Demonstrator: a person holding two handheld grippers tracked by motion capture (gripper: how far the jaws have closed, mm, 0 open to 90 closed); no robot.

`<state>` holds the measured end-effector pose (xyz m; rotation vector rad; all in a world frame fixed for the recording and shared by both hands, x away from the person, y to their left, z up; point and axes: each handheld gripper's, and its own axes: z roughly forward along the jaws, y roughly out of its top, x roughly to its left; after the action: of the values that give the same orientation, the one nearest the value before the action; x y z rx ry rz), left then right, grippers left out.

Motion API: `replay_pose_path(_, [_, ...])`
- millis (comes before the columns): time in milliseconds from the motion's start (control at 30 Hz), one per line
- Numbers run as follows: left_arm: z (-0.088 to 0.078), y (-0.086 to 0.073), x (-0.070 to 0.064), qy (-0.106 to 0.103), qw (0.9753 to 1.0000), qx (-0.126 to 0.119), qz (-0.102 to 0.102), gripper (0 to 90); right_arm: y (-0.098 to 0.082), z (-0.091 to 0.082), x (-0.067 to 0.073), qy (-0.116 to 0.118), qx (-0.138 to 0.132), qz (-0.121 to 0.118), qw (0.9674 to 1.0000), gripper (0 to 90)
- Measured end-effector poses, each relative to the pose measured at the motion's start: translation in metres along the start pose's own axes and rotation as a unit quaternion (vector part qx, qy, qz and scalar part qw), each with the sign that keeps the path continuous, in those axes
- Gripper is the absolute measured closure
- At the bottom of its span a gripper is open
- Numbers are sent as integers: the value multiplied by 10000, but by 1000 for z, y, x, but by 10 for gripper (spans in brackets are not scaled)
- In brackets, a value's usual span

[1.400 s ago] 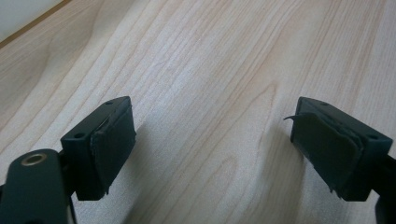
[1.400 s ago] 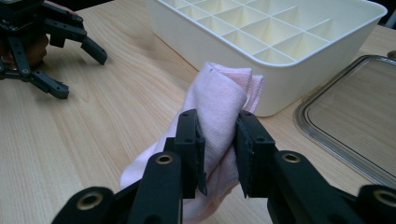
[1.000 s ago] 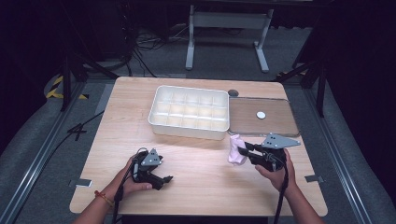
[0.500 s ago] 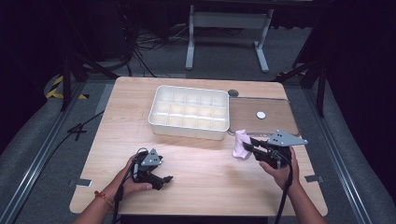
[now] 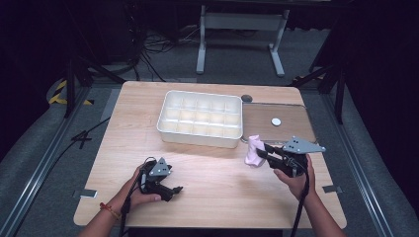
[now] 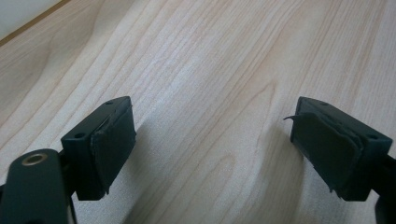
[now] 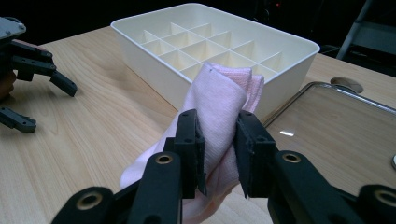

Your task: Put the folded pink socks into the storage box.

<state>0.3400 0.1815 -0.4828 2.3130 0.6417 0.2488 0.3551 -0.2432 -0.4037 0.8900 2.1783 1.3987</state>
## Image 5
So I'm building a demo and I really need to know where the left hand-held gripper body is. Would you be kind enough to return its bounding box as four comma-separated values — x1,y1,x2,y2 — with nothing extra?
139,157,173,196

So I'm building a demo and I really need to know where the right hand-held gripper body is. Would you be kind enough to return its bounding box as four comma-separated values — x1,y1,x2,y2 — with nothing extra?
276,136,327,179

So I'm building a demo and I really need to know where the pink sock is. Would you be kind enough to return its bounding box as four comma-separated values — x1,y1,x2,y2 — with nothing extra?
244,133,267,169

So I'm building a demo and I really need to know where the person's left hand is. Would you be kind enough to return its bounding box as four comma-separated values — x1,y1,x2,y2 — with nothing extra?
113,166,163,211

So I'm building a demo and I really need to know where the person's right hand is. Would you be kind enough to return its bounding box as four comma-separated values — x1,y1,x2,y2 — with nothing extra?
274,155,317,201

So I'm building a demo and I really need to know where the wooden box lid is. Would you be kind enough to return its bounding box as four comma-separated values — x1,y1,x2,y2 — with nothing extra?
240,102,318,146

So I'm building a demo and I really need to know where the grey tape piece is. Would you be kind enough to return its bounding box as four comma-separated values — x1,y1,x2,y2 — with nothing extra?
322,184,344,195
72,189,99,199

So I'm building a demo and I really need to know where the black metal stand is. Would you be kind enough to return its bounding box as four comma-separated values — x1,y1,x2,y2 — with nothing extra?
291,63,348,125
63,57,126,119

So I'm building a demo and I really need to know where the white divided storage box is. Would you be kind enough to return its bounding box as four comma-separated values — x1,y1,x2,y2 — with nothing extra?
156,90,244,149

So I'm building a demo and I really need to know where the grey floor tape strip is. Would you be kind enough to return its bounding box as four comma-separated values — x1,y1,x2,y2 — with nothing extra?
99,87,123,122

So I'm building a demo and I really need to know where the left hand-held gripper cable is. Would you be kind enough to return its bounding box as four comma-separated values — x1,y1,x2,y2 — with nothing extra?
118,156,156,237

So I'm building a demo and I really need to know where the hand-held gripper cable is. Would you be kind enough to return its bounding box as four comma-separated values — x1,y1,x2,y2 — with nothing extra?
118,156,156,237
285,157,311,237

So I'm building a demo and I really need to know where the red and yellow bracelet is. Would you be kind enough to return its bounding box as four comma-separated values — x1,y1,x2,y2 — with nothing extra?
99,201,122,221

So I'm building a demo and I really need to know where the aluminium floor rail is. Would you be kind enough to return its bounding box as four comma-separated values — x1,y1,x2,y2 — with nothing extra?
0,86,92,237
320,93,395,237

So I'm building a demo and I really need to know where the right hand-held gripper cable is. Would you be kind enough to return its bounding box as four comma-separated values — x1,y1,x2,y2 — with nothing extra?
285,157,311,237

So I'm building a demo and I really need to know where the thin black floor cable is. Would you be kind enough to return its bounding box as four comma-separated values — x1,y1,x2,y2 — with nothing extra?
45,117,112,172

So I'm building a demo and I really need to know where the white metal stand frame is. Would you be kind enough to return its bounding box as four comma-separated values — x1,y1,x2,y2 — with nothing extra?
196,4,292,78

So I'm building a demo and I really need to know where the bundle of black floor cables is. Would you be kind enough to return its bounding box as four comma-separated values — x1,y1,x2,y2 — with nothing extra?
129,23,201,83

